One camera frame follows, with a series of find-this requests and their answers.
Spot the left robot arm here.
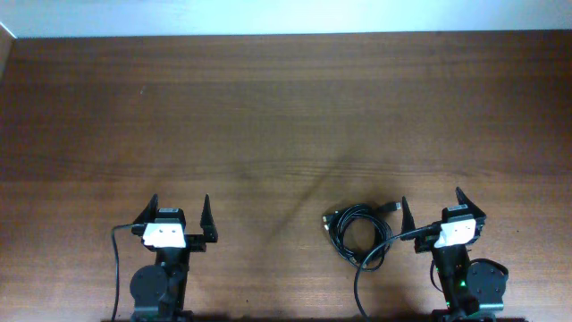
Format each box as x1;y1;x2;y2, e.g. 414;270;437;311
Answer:
130;194;218;322

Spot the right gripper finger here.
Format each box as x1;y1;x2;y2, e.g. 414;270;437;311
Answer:
455;187;486;220
400;196;416;241

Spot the right camera cable black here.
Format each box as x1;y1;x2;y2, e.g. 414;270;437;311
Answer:
353;223;443;322

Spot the black usb cable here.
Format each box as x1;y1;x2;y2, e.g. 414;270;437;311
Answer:
328;200;402;269
322;203;394;272
322;204;392;265

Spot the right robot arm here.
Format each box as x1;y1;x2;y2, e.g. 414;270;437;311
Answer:
400;188;509;321

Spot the camera cable black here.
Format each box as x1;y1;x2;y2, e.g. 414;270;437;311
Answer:
353;223;443;322
110;224;144;322

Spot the left camera cable black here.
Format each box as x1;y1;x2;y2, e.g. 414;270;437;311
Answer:
110;224;144;322

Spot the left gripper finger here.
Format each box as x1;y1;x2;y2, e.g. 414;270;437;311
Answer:
133;194;158;225
200;194;218;243

